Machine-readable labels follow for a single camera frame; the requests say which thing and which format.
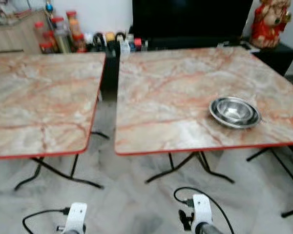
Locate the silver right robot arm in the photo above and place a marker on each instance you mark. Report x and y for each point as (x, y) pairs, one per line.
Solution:
(208, 229)

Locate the stainless steel plate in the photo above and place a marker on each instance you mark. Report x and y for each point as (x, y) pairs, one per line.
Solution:
(223, 121)

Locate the stainless steel bowl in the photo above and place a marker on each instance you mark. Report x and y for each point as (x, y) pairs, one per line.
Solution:
(236, 109)

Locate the marble pattern folding table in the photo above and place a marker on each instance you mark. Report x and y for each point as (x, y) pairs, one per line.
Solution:
(171, 97)
(39, 97)

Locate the red cap bottle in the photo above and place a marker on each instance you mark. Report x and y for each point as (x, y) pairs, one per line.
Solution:
(137, 44)

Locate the white label bottle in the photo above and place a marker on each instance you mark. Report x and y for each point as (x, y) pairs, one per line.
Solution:
(124, 47)

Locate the yellow lid bottle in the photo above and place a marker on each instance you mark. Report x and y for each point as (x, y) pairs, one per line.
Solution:
(110, 39)

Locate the black television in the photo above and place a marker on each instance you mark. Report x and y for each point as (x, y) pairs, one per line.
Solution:
(190, 17)

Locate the red and gold figurine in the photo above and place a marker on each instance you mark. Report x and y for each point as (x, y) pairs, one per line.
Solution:
(268, 27)

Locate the tall red lid jar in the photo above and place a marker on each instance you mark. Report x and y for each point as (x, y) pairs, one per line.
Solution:
(61, 36)

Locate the orange red lid jar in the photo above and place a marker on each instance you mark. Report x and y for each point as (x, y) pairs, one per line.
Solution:
(73, 23)

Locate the small red lid jar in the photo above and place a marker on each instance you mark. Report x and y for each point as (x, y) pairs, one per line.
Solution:
(39, 31)

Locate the light wooden sideboard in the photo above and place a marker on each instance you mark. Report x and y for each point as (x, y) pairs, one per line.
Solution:
(14, 34)

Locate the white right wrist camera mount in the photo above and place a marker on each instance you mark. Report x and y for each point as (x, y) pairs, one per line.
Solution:
(201, 209)

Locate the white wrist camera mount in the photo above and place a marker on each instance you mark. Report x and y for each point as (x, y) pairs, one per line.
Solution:
(77, 217)
(201, 209)

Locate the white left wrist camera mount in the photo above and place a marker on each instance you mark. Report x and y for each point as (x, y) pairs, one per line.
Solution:
(77, 217)

